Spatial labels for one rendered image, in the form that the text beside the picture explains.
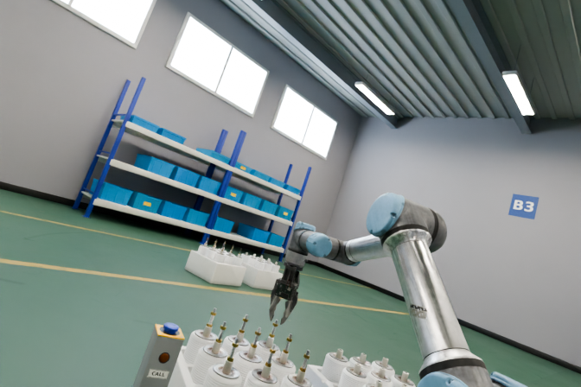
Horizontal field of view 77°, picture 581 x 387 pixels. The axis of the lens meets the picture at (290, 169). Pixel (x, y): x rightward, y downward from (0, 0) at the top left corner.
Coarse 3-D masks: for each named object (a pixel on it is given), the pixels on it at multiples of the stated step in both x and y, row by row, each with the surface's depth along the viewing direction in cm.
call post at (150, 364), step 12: (156, 336) 91; (156, 348) 90; (168, 348) 92; (180, 348) 93; (144, 360) 93; (156, 360) 90; (168, 360) 92; (144, 372) 89; (156, 372) 90; (168, 372) 92; (144, 384) 89; (156, 384) 90; (168, 384) 92
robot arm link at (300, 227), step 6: (300, 222) 132; (300, 228) 130; (306, 228) 130; (312, 228) 131; (294, 234) 131; (300, 234) 128; (294, 240) 130; (294, 246) 129; (300, 252) 129; (306, 252) 130
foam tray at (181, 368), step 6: (180, 354) 115; (180, 360) 111; (180, 366) 107; (186, 366) 109; (192, 366) 110; (174, 372) 109; (180, 372) 105; (186, 372) 105; (174, 378) 107; (180, 378) 103; (186, 378) 102; (174, 384) 106; (180, 384) 102; (186, 384) 98; (192, 384) 99; (198, 384) 100
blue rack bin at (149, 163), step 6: (138, 156) 535; (144, 156) 520; (150, 156) 507; (138, 162) 529; (144, 162) 516; (150, 162) 506; (156, 162) 512; (162, 162) 517; (144, 168) 510; (150, 168) 508; (156, 168) 514; (162, 168) 519; (168, 168) 525; (162, 174) 520; (168, 174) 527
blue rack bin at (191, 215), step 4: (188, 208) 557; (192, 208) 613; (188, 212) 556; (192, 212) 559; (196, 212) 564; (200, 212) 568; (184, 216) 560; (188, 216) 556; (192, 216) 560; (196, 216) 565; (200, 216) 570; (204, 216) 575; (208, 216) 580; (184, 220) 557; (188, 220) 557; (192, 220) 561; (196, 220) 566; (200, 220) 571; (204, 220) 577; (196, 224) 568; (200, 224) 572; (204, 224) 578
